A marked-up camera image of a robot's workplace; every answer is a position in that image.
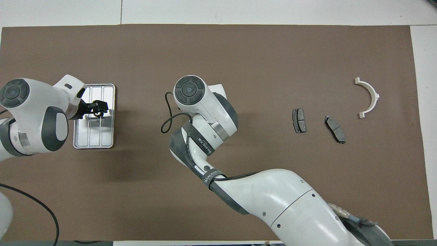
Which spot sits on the brown paper table mat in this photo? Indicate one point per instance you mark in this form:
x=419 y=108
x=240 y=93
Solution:
x=239 y=51

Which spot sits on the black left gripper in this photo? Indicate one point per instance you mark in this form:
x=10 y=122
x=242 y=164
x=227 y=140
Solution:
x=82 y=109

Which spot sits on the silver metal tray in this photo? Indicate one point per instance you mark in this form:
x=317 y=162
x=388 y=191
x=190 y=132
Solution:
x=102 y=136

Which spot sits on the rectangular dark grey brake pad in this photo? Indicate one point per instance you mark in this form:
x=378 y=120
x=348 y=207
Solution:
x=299 y=121

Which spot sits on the curved dark grey brake pad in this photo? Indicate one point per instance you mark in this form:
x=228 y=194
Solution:
x=336 y=130

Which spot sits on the white semicircular plastic bracket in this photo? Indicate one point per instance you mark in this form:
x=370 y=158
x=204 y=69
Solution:
x=375 y=97

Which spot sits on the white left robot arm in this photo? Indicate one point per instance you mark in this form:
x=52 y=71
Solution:
x=34 y=102

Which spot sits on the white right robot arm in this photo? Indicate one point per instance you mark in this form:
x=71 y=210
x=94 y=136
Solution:
x=273 y=198

